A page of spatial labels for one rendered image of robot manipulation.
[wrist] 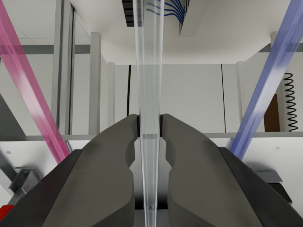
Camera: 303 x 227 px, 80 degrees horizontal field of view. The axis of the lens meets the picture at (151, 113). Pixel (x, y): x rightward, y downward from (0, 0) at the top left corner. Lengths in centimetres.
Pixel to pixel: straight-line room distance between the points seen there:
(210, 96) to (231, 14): 146
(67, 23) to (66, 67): 12
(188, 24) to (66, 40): 34
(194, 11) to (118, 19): 24
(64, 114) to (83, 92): 158
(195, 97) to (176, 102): 21
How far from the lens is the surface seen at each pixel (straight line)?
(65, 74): 53
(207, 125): 201
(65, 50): 56
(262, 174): 32
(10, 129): 32
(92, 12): 63
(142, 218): 34
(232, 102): 213
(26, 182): 30
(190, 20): 58
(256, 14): 70
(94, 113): 63
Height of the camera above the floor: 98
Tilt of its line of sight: 6 degrees down
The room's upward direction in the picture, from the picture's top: 179 degrees clockwise
